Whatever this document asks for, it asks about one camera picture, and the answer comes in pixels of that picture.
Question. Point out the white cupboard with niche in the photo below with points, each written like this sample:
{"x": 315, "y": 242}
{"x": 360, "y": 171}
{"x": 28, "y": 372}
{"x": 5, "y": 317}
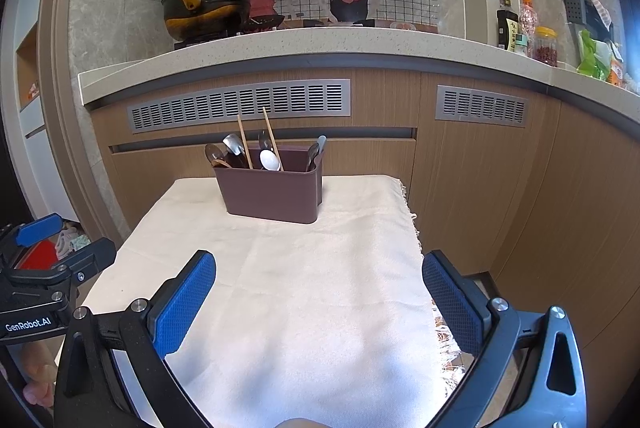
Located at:
{"x": 20, "y": 123}

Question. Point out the thin dark metal spoon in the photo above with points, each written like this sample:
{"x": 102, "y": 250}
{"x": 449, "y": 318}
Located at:
{"x": 270, "y": 160}

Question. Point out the thin dark metal fork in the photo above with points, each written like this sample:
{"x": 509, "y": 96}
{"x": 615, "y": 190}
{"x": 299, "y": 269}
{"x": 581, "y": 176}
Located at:
{"x": 263, "y": 139}

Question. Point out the short grey vent grille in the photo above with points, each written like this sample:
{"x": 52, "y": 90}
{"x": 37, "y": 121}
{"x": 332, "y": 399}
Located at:
{"x": 480, "y": 105}

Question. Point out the cream fringed cloth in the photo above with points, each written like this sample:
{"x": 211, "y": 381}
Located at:
{"x": 300, "y": 283}

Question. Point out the green plastic bag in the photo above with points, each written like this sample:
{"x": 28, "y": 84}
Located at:
{"x": 592, "y": 58}

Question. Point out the black wall utensil rack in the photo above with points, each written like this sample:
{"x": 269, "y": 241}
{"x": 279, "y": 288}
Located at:
{"x": 577, "y": 10}

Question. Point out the person's left hand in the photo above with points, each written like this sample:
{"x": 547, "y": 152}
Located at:
{"x": 37, "y": 378}

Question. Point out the long grey vent grille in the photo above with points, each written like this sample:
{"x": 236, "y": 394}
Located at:
{"x": 240, "y": 105}

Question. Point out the small black pan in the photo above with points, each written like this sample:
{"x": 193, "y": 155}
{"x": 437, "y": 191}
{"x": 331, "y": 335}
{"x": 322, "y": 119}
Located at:
{"x": 262, "y": 23}

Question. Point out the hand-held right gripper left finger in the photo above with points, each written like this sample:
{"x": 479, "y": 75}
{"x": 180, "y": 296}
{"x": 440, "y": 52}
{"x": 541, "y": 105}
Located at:
{"x": 185, "y": 303}

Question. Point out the red floor mat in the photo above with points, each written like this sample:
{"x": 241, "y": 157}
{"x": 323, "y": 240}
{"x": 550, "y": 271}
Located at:
{"x": 37, "y": 254}

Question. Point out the stone kitchen countertop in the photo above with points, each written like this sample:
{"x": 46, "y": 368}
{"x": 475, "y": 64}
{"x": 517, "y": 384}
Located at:
{"x": 300, "y": 53}

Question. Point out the dark sauce bottle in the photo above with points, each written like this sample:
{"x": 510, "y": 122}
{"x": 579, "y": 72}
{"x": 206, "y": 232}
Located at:
{"x": 507, "y": 33}

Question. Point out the orange packet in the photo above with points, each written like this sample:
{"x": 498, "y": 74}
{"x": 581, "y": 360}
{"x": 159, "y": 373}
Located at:
{"x": 616, "y": 74}

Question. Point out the shiny metal spoon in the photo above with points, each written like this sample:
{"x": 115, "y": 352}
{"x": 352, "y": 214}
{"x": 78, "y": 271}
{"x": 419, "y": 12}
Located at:
{"x": 232, "y": 143}

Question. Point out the clear bottle orange cap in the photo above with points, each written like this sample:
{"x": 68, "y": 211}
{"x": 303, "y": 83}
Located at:
{"x": 528, "y": 18}

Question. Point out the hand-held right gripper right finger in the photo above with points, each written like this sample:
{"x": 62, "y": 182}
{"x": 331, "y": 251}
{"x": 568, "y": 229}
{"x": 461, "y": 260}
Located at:
{"x": 452, "y": 303}

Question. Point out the brown plastic utensil holder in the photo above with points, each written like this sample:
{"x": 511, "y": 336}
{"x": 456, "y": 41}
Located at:
{"x": 270, "y": 198}

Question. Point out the wooden chopstick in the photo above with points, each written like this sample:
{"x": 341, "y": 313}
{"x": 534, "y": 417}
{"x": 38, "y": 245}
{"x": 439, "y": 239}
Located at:
{"x": 271, "y": 135}
{"x": 244, "y": 140}

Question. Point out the clear jar yellow lid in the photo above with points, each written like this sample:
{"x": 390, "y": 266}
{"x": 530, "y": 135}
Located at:
{"x": 545, "y": 50}

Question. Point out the wooden kitchen cabinet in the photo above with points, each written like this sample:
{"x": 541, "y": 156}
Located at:
{"x": 475, "y": 183}

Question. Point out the bright window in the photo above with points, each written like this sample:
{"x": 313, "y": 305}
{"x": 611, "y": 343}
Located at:
{"x": 625, "y": 18}

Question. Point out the pale slippers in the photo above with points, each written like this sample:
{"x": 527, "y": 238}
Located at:
{"x": 70, "y": 243}

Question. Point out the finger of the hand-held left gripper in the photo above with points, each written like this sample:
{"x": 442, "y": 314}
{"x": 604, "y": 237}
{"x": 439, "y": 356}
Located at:
{"x": 40, "y": 228}
{"x": 90, "y": 258}

